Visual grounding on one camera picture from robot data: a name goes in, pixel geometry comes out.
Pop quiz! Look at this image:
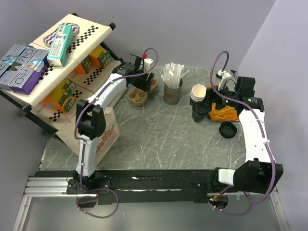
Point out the grey straw holder cup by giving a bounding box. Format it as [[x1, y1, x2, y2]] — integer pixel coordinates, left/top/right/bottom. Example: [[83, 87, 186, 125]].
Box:
[[163, 79, 183, 105]]

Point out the white wrapped straws bundle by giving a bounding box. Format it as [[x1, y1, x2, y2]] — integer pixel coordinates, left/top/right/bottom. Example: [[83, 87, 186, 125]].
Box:
[[161, 62, 189, 89]]

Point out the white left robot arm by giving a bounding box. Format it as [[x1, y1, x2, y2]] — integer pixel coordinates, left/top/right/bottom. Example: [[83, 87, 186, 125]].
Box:
[[73, 54, 157, 193]]

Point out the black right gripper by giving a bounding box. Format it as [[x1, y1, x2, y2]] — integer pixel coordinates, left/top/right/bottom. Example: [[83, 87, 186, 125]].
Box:
[[198, 82, 239, 112]]

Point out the orange green box lower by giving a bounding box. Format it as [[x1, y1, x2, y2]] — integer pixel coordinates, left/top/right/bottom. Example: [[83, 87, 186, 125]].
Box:
[[41, 79, 76, 112]]

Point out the brown cardboard cup carrier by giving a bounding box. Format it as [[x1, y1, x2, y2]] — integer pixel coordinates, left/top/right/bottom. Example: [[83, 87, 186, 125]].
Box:
[[127, 78, 158, 107]]

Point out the purple wavy pouch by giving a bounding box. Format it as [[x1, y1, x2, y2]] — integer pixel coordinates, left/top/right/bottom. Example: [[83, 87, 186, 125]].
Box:
[[42, 22, 80, 48]]

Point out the orange potato chips bag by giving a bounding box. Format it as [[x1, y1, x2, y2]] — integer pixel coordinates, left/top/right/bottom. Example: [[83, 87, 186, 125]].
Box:
[[206, 86, 239, 122]]

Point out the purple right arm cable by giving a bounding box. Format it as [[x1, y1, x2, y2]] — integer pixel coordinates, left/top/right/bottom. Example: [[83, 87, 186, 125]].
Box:
[[209, 50, 277, 215]]

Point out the brown paper takeout bag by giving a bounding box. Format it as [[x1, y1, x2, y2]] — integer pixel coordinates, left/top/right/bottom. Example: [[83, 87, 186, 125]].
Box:
[[56, 107, 120, 166]]

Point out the orange green box upper left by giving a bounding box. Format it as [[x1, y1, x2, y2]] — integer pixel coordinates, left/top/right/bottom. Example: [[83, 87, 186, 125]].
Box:
[[72, 55, 92, 74]]

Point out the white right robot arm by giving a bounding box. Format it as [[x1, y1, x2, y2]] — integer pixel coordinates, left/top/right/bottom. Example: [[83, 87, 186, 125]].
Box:
[[190, 74, 283, 194]]

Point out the teal product box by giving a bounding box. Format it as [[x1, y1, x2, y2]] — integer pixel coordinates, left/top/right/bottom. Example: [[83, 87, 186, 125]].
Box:
[[47, 24, 74, 67]]

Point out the stack of paper cups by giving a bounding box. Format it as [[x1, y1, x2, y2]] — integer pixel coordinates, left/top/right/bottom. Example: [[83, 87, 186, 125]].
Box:
[[190, 84, 206, 105]]

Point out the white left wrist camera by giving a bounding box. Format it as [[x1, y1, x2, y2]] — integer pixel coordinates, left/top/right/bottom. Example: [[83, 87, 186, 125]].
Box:
[[141, 53, 154, 72]]

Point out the cream tiered display shelf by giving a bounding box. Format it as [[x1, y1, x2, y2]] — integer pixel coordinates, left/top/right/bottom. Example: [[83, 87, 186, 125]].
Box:
[[0, 13, 116, 136]]

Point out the silver R+O box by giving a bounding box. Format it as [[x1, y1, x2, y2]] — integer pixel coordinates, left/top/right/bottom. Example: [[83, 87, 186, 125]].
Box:
[[0, 44, 27, 90]]

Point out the purple R+O box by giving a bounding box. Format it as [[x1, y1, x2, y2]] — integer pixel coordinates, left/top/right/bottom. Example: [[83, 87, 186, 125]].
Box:
[[9, 49, 50, 95]]

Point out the black paper coffee cup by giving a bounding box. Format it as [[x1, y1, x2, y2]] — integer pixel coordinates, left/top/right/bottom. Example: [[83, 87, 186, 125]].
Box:
[[192, 108, 207, 123]]

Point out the orange green box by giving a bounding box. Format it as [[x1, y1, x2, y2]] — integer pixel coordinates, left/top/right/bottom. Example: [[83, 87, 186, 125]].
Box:
[[72, 55, 92, 74], [90, 46, 111, 69], [41, 79, 76, 112]]

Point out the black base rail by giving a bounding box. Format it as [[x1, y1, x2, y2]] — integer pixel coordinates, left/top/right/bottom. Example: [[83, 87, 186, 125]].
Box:
[[66, 169, 227, 205]]

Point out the orange green box upper right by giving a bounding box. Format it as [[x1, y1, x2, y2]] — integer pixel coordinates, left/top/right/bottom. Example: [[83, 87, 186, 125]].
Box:
[[90, 46, 111, 69]]

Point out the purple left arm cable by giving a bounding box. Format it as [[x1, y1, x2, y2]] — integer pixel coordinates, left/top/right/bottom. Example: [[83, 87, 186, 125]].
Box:
[[73, 48, 159, 219]]

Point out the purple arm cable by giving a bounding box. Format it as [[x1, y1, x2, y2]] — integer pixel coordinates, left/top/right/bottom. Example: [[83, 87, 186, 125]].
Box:
[[73, 48, 159, 219], [209, 50, 277, 215]]

